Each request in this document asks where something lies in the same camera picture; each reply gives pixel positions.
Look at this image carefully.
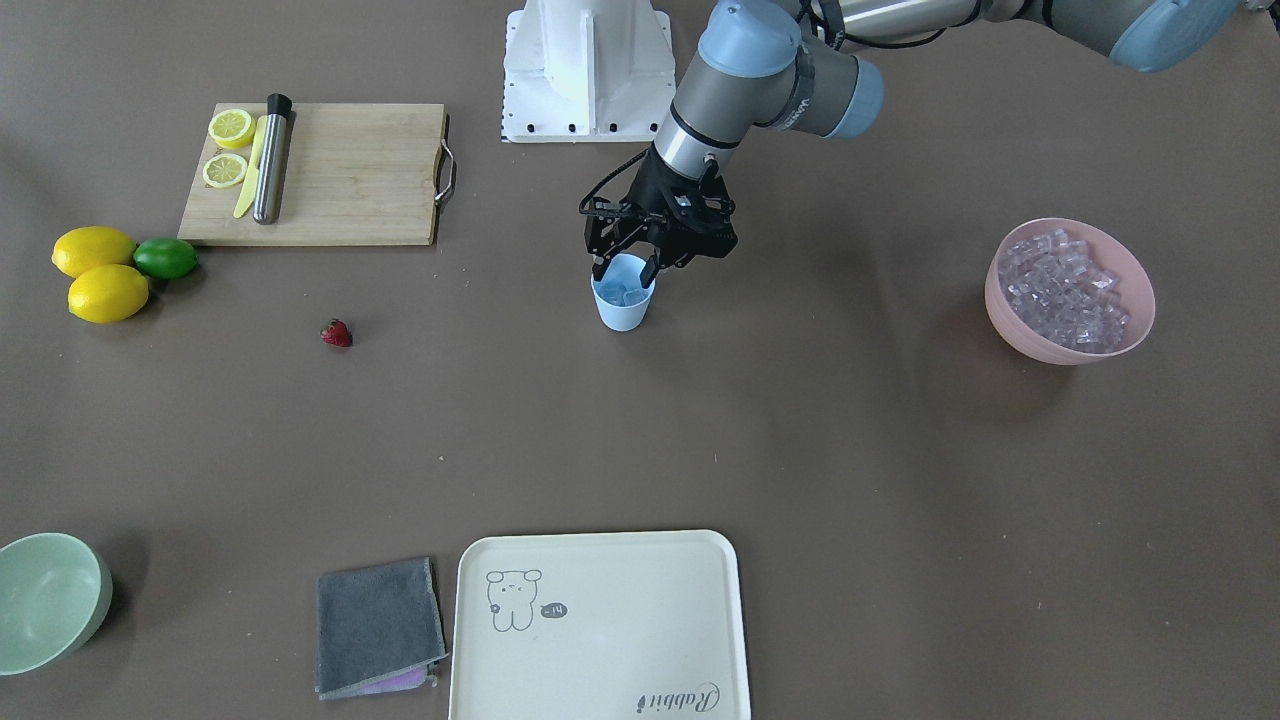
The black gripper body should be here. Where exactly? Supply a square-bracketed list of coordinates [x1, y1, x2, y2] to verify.
[579, 150, 739, 273]

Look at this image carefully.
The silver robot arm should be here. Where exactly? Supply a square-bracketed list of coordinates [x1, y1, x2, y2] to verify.
[579, 1, 1236, 288]

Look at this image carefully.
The light blue plastic cup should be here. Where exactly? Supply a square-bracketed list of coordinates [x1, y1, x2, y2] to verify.
[590, 252, 657, 332]

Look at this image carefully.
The pink bowl of ice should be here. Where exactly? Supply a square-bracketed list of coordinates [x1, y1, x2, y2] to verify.
[984, 218, 1156, 365]

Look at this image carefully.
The wooden cutting board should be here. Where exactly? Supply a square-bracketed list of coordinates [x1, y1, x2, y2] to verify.
[177, 102, 456, 247]

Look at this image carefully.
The red strawberry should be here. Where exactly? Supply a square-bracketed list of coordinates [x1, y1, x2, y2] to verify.
[319, 318, 355, 348]

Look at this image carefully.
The steel muddler black cap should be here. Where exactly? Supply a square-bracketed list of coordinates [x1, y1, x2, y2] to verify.
[252, 94, 293, 225]

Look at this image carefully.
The cream rabbit tray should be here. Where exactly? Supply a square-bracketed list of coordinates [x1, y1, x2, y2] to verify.
[449, 529, 753, 719]

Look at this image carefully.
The yellow plastic knife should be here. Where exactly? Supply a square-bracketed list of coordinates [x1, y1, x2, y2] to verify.
[232, 117, 268, 219]

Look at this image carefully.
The lemon half slice lower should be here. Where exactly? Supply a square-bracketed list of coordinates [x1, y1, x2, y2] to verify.
[201, 152, 250, 190]

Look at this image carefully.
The lemon half slice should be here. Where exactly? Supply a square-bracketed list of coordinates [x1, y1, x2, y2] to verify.
[201, 152, 250, 190]
[207, 108, 257, 150]

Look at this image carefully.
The lemon half slice upper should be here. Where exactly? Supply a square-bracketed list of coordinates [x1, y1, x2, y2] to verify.
[207, 108, 257, 150]

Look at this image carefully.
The grey folded cloth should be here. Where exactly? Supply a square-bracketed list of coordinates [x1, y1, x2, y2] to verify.
[314, 556, 448, 701]

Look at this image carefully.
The green lime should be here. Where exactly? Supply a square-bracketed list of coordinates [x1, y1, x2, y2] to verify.
[132, 238, 198, 281]

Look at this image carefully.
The yellow lemon near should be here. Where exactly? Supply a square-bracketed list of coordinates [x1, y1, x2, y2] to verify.
[67, 264, 150, 324]

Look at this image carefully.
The yellow lemon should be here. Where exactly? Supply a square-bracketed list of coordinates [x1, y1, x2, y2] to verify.
[67, 264, 150, 324]
[51, 225, 137, 279]

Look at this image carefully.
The yellow lemon far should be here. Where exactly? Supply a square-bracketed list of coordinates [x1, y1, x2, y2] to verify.
[51, 225, 137, 279]

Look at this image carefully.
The mint green bowl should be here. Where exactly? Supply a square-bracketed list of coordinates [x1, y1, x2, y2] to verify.
[1, 532, 114, 676]

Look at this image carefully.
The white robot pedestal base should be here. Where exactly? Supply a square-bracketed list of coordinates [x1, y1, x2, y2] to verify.
[500, 1, 676, 143]

